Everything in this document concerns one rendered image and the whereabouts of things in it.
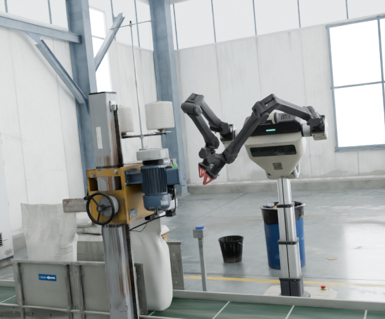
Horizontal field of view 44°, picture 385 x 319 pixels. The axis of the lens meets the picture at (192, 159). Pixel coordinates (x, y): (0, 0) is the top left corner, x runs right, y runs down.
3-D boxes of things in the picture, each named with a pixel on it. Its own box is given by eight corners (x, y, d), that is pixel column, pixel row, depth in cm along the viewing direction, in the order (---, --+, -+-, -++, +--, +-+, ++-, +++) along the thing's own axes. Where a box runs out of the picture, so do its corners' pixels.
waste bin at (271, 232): (313, 258, 519) (309, 200, 516) (305, 272, 472) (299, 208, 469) (271, 257, 539) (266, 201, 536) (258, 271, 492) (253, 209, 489)
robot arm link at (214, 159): (236, 159, 283) (231, 149, 288) (224, 155, 275) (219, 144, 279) (222, 171, 288) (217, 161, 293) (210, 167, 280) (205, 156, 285)
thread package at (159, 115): (179, 128, 279) (177, 100, 278) (167, 130, 264) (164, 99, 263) (155, 131, 286) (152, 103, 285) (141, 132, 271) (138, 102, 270)
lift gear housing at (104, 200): (119, 214, 259) (117, 194, 258) (114, 216, 253) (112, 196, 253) (103, 214, 263) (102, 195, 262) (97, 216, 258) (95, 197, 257)
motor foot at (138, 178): (151, 182, 266) (149, 167, 266) (140, 185, 256) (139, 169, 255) (136, 183, 270) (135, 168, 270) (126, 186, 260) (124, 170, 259)
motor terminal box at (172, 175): (181, 187, 268) (179, 166, 268) (181, 189, 258) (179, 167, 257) (166, 188, 268) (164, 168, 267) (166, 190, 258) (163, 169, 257)
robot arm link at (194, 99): (203, 90, 270) (188, 87, 275) (193, 111, 267) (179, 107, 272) (230, 125, 307) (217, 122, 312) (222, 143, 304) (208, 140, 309)
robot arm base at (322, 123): (311, 117, 296) (311, 133, 291) (308, 110, 289) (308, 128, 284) (325, 116, 292) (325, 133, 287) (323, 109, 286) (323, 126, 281)
